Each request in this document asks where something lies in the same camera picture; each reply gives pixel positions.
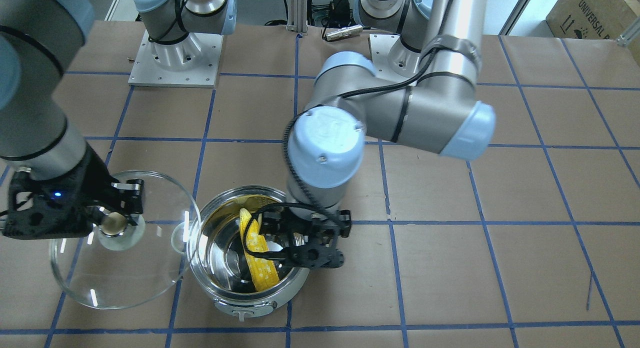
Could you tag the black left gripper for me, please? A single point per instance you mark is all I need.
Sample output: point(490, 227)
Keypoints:
point(327, 236)

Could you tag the silver cable connector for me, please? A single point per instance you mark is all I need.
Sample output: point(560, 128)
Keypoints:
point(343, 33)

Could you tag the glass pot lid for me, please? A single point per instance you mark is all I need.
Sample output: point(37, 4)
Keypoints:
point(122, 264)

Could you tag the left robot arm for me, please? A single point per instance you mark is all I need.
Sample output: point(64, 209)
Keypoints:
point(433, 110)

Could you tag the aluminium frame post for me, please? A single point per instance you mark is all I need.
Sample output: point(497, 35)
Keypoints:
point(297, 16)

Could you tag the pale green cooking pot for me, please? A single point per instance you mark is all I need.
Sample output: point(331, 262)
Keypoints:
point(217, 260)

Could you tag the black power adapter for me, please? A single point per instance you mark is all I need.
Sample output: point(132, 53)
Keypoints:
point(339, 10)

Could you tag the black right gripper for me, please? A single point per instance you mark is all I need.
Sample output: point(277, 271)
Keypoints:
point(93, 179)

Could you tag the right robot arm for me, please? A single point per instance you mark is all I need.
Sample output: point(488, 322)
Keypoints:
point(39, 40)

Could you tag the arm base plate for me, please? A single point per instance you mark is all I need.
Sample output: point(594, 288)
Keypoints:
point(394, 61)
point(192, 63)

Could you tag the cardboard box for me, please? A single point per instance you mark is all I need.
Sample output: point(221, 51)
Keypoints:
point(591, 19)

